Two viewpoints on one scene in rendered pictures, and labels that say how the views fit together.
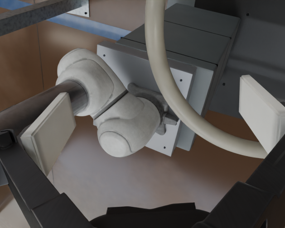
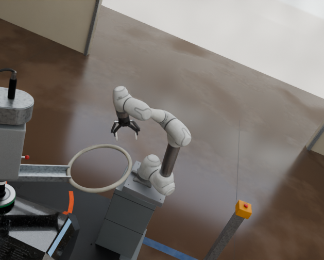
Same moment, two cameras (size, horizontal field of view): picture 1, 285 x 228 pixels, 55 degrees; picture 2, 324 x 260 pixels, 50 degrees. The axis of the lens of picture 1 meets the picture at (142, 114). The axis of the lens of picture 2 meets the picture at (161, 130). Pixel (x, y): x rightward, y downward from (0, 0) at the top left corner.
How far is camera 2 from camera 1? 226 cm
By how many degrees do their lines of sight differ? 26
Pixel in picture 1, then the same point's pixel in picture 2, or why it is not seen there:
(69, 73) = (166, 179)
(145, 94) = (143, 181)
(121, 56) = (152, 197)
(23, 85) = (253, 235)
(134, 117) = (146, 167)
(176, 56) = (130, 197)
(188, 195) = (134, 156)
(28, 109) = (168, 158)
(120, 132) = (150, 161)
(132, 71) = (148, 191)
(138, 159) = not seen: hidden behind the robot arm
